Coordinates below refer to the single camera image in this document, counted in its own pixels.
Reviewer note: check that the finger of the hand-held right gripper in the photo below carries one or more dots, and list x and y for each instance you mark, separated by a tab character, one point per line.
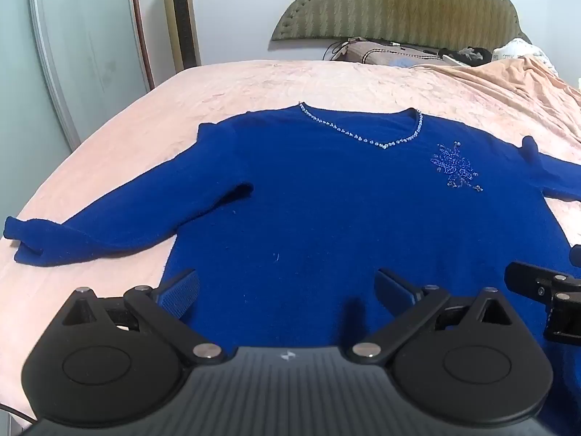
526	281

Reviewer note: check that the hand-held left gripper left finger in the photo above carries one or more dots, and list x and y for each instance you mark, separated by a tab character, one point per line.
178	295

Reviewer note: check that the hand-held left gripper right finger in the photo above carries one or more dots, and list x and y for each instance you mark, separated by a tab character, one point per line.
396	291

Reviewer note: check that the blue beaded knit sweater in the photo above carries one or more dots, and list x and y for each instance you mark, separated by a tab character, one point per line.
317	218

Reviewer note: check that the pink bed blanket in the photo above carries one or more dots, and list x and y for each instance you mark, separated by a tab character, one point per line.
113	145

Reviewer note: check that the white crumpled cloth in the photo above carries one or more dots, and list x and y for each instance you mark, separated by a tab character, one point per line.
517	47

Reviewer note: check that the black item beside pillow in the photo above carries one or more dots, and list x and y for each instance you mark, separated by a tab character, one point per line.
467	54

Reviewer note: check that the brown pillow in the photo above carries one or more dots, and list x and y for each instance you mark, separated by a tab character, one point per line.
376	54

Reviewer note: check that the gold tower air conditioner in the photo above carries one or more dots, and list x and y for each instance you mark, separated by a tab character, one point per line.
181	18

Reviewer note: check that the frosted glass sliding door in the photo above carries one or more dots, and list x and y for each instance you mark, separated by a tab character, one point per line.
90	32

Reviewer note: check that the olive green padded headboard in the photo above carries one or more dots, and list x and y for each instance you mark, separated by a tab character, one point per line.
408	4

